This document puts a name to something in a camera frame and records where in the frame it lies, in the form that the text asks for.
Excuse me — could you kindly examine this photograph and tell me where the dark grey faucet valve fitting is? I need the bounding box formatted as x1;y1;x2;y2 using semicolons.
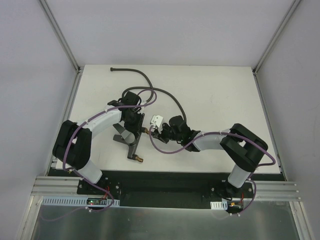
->
112;123;144;163

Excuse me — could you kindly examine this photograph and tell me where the black flexible hose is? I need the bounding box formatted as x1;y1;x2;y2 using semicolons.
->
109;66;187;121

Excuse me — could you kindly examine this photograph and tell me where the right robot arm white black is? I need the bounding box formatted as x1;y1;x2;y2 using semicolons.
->
149;115;268;200

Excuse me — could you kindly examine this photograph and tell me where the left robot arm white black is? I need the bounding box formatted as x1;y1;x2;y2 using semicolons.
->
52;91;145;195

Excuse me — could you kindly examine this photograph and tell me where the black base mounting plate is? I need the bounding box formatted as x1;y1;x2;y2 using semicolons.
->
76;170;254;209

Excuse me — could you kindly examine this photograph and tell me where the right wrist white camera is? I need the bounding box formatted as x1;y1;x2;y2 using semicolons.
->
150;115;164;128

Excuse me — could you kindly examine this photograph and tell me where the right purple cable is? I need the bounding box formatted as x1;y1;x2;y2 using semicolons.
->
149;124;276;217

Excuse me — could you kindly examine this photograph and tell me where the purple cable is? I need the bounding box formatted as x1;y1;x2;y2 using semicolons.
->
149;124;276;217
39;88;158;222

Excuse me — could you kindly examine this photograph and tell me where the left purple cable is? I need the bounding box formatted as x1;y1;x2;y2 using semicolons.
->
39;88;158;222

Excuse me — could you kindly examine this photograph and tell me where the right white cable duct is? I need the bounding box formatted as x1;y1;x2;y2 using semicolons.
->
210;201;228;211

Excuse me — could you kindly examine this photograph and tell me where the white cable duct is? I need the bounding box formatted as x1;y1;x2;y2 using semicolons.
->
210;201;228;211
42;196;120;208

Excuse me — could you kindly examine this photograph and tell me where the front aluminium rail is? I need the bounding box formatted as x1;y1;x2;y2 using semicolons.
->
31;176;302;202

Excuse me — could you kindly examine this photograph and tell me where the left white cable duct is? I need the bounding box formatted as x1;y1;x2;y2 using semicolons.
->
42;196;120;208

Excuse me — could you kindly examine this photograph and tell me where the left aluminium frame post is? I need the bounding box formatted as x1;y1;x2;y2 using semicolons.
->
38;0;81;73

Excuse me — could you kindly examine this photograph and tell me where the aluminium frame post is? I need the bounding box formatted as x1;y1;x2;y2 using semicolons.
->
252;0;303;76
38;0;81;73

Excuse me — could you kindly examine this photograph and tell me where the right aluminium frame post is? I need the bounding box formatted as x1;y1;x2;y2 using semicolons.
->
252;0;303;76

